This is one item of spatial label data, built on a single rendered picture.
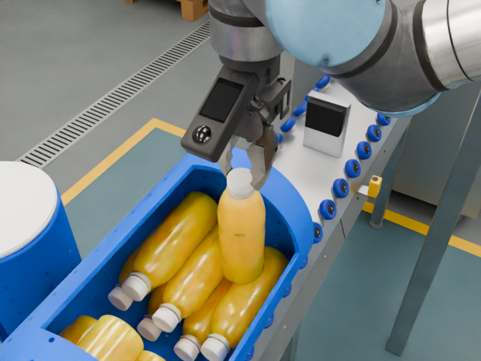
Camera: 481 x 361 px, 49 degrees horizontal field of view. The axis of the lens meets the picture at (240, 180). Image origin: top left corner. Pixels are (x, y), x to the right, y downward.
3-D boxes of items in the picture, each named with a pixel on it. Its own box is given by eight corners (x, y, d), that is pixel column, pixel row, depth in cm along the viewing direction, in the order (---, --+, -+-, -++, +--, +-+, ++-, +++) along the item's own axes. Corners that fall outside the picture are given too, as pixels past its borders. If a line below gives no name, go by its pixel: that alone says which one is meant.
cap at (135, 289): (147, 278, 80) (139, 287, 79) (152, 294, 83) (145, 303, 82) (127, 270, 82) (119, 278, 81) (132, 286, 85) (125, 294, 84)
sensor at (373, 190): (379, 191, 128) (383, 177, 124) (375, 199, 126) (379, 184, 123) (348, 180, 130) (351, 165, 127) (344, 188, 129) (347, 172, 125)
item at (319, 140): (342, 152, 133) (351, 102, 123) (336, 162, 131) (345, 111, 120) (305, 140, 137) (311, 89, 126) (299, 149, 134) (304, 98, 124)
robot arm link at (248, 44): (267, 35, 54) (187, 13, 58) (265, 76, 58) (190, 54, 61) (303, 1, 60) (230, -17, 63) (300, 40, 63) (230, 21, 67)
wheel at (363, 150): (366, 136, 129) (359, 138, 130) (360, 147, 126) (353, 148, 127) (375, 151, 130) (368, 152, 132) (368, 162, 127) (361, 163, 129)
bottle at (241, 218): (223, 248, 91) (218, 168, 78) (264, 250, 91) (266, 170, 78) (219, 282, 86) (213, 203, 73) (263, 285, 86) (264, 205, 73)
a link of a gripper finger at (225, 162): (245, 160, 80) (256, 114, 73) (225, 184, 76) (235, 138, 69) (227, 150, 80) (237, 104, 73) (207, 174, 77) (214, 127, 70)
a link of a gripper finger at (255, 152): (290, 173, 77) (283, 119, 71) (271, 200, 73) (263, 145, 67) (271, 169, 78) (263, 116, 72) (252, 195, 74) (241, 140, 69)
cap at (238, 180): (228, 177, 77) (227, 168, 76) (255, 178, 77) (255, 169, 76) (225, 197, 74) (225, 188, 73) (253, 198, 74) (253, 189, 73)
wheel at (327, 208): (331, 194, 115) (323, 195, 116) (322, 207, 112) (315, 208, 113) (341, 210, 116) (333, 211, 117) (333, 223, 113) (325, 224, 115)
